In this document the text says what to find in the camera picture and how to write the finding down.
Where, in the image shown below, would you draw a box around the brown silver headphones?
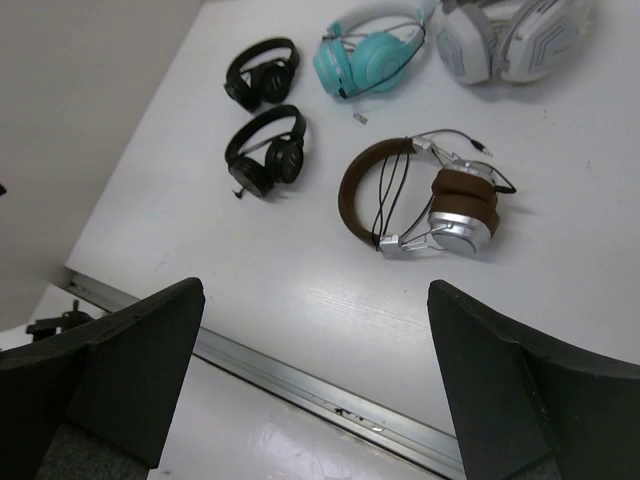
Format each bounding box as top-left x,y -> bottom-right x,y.
338,129 -> 517,256

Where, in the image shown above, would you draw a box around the black headphones far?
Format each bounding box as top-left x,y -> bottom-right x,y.
224,37 -> 300,113

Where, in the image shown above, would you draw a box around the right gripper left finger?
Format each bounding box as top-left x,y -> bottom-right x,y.
1,277 -> 205,479

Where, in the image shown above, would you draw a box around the teal headphones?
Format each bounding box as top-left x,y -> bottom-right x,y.
313,1 -> 437,100

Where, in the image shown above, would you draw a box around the black headphone cable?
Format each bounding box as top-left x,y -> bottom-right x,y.
369,128 -> 517,239

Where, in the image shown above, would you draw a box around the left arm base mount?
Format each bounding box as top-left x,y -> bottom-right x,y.
25,300 -> 94,342

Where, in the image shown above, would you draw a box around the black headphones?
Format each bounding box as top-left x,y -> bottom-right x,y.
224,105 -> 307,199
224,37 -> 300,113

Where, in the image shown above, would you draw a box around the small metal clip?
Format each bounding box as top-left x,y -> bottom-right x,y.
353,113 -> 368,125

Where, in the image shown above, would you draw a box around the black headphones near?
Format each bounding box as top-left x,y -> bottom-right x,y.
224,105 -> 307,199

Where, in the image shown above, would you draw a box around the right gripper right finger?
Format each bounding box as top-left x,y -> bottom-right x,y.
427,280 -> 639,479

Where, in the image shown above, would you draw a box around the white grey gaming headset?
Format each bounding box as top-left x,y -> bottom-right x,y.
433,1 -> 593,85

